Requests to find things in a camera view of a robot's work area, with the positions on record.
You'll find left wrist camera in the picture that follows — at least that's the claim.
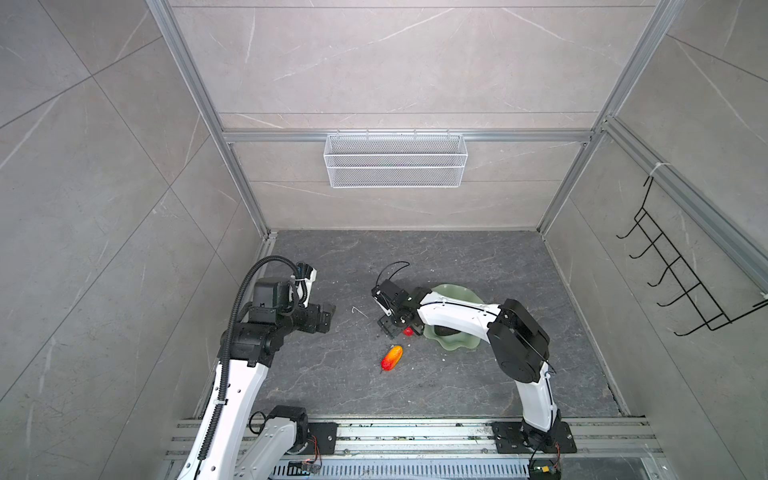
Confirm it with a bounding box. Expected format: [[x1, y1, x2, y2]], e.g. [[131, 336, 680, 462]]
[[295, 262, 317, 302]]

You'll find aluminium mounting rail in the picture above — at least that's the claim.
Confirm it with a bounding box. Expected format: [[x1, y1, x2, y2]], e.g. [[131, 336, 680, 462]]
[[156, 417, 675, 479]]

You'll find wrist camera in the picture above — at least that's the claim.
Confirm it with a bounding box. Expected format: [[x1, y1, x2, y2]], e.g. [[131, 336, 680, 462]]
[[295, 262, 317, 302], [371, 280, 401, 316]]

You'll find dark fake avocado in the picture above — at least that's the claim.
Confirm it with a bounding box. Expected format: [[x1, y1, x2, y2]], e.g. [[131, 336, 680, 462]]
[[433, 326, 460, 337]]

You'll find orange red fake mango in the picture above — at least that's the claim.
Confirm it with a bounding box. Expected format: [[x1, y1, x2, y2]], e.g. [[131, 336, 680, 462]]
[[380, 345, 404, 371]]

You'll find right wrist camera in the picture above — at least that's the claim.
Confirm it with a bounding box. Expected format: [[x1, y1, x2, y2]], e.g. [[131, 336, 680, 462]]
[[371, 280, 401, 316]]

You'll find black corrugated cable hose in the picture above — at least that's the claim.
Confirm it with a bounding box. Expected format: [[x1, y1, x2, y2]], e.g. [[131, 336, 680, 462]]
[[197, 254, 301, 457]]

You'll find white wire mesh basket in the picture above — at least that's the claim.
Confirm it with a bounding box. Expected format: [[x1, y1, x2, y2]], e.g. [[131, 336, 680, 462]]
[[323, 133, 468, 189]]

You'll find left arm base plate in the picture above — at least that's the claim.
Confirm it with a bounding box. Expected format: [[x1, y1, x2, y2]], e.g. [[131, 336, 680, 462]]
[[286, 422, 339, 456]]

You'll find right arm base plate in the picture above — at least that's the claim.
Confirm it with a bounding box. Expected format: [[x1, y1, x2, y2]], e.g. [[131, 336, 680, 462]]
[[490, 417, 577, 454]]

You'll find yellow power connector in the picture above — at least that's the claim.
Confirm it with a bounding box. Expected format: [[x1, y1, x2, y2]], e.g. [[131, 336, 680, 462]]
[[528, 461, 562, 480]]

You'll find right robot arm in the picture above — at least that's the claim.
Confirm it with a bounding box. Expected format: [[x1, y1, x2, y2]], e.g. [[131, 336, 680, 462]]
[[372, 279, 559, 440]]

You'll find light green wavy fruit bowl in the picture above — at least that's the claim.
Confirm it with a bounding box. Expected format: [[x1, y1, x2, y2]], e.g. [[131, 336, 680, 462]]
[[418, 284, 490, 351]]

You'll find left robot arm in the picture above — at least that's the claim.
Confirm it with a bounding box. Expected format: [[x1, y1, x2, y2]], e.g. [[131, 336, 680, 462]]
[[178, 271, 335, 479]]

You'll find black wire hook rack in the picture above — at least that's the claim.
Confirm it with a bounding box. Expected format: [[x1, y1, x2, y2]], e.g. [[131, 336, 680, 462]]
[[615, 175, 767, 338]]

